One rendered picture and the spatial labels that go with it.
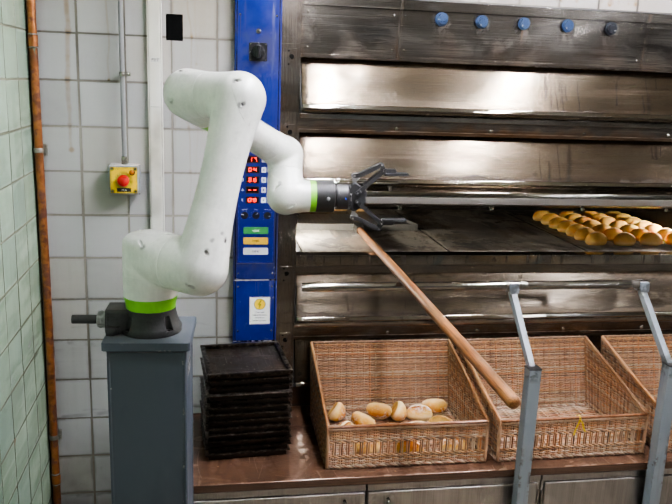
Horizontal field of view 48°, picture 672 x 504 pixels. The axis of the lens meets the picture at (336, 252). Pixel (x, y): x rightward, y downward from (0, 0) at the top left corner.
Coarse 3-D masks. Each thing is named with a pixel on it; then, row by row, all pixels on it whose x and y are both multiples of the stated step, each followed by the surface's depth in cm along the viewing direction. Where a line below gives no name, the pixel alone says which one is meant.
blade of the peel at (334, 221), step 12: (300, 216) 351; (312, 216) 353; (324, 216) 354; (336, 216) 355; (348, 216) 356; (360, 216) 357; (384, 216) 360; (396, 216) 361; (300, 228) 323; (312, 228) 324; (324, 228) 324; (336, 228) 325; (348, 228) 326; (384, 228) 329; (396, 228) 330; (408, 228) 330
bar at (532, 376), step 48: (336, 288) 243; (384, 288) 246; (432, 288) 249; (480, 288) 251; (528, 288) 254; (576, 288) 258; (624, 288) 261; (528, 384) 237; (528, 432) 241; (528, 480) 245
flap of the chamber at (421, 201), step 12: (372, 204) 267; (384, 204) 267; (396, 204) 267; (408, 204) 267; (420, 204) 266; (432, 204) 266; (444, 204) 267; (456, 204) 267; (468, 204) 268; (480, 204) 269; (492, 204) 269; (504, 204) 270; (516, 204) 271; (528, 204) 272; (540, 204) 272; (552, 204) 273; (564, 204) 274; (576, 204) 275; (588, 204) 275; (600, 204) 276; (612, 204) 277; (624, 204) 278; (636, 204) 279; (648, 204) 279; (660, 204) 280
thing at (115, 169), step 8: (112, 168) 252; (120, 168) 253; (128, 168) 253; (136, 168) 254; (112, 176) 253; (128, 176) 254; (136, 176) 254; (112, 184) 253; (128, 184) 254; (136, 184) 255; (112, 192) 254; (120, 192) 254; (128, 192) 255; (136, 192) 255
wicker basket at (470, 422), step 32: (320, 352) 283; (352, 352) 285; (384, 352) 287; (416, 352) 289; (448, 352) 291; (320, 384) 260; (352, 384) 284; (384, 384) 286; (448, 384) 290; (320, 416) 255; (448, 416) 284; (480, 416) 256; (320, 448) 256; (352, 448) 257; (384, 448) 258; (448, 448) 250; (480, 448) 251
